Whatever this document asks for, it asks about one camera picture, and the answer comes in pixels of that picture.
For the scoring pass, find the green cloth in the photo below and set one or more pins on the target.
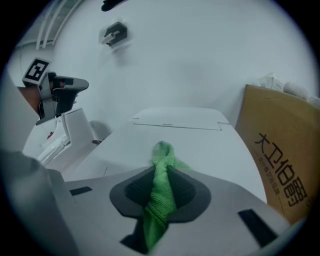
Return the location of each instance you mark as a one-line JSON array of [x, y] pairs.
[[161, 197]]

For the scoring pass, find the small red fixture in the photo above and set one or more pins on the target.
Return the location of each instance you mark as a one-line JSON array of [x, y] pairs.
[[51, 135]]

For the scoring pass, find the black wall socket box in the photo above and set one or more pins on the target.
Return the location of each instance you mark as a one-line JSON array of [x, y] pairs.
[[116, 33]]

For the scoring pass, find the black head-worn camera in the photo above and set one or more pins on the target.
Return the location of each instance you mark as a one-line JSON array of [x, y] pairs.
[[112, 4]]

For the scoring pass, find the large brown cardboard box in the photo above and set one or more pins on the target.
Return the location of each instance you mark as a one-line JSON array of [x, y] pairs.
[[280, 150]]

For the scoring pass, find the white fluffy bundle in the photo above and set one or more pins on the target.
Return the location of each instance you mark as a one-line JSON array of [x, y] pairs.
[[296, 90]]

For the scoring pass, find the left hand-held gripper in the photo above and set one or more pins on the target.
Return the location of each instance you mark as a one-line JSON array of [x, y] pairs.
[[37, 72]]

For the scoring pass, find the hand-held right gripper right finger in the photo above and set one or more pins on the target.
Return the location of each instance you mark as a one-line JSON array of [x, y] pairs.
[[220, 200]]

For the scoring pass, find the small white carton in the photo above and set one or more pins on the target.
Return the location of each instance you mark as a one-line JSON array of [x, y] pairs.
[[271, 82]]

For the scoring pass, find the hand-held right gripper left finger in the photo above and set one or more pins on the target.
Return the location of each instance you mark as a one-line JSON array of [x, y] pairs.
[[100, 212]]

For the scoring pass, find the person's left forearm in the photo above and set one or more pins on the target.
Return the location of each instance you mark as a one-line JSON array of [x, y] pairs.
[[28, 98]]

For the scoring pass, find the white toilet lid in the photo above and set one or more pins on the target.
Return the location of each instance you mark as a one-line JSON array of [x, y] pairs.
[[212, 155]]

